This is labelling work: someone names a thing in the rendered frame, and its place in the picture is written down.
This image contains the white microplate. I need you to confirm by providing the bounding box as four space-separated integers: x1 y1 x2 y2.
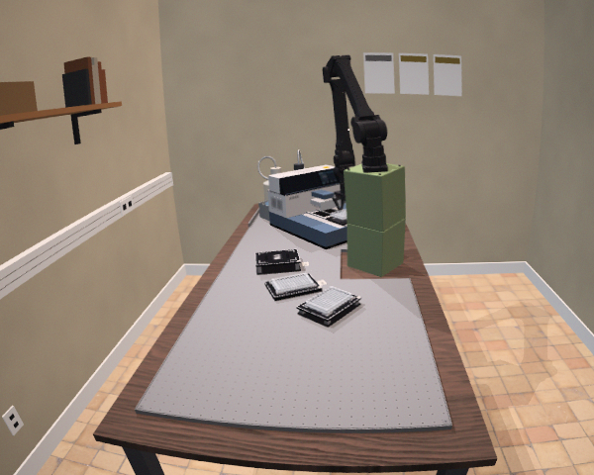
271 273 315 293
330 209 347 221
305 287 353 315

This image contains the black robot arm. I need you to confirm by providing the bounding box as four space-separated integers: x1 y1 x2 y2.
323 54 388 182

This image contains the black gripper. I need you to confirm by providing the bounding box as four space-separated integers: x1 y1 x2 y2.
332 181 346 211

